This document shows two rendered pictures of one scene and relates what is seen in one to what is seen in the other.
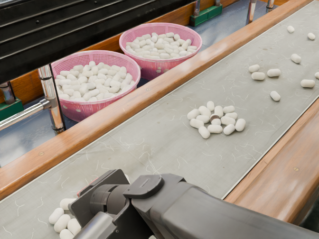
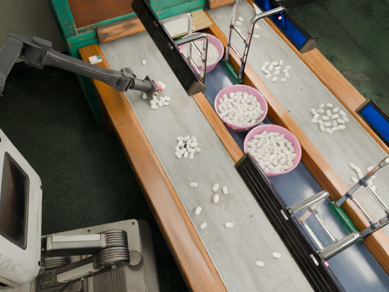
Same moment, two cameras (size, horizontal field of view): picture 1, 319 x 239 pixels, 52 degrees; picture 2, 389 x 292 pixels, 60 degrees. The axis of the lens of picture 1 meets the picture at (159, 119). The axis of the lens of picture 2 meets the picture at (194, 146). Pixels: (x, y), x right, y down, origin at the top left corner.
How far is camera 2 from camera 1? 1.51 m
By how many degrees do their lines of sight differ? 65
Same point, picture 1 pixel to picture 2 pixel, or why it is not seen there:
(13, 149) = (212, 82)
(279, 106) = (186, 183)
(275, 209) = (128, 138)
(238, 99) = (199, 167)
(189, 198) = (110, 72)
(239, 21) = not seen: hidden behind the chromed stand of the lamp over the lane
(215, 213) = (101, 69)
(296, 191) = (131, 150)
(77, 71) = (253, 103)
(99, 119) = (202, 101)
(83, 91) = (232, 102)
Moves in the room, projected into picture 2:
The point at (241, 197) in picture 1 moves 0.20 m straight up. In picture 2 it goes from (138, 131) to (132, 105)
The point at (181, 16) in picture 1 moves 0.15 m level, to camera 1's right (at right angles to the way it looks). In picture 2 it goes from (329, 188) to (324, 218)
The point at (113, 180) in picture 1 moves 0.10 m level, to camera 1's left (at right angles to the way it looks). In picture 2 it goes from (152, 87) to (161, 73)
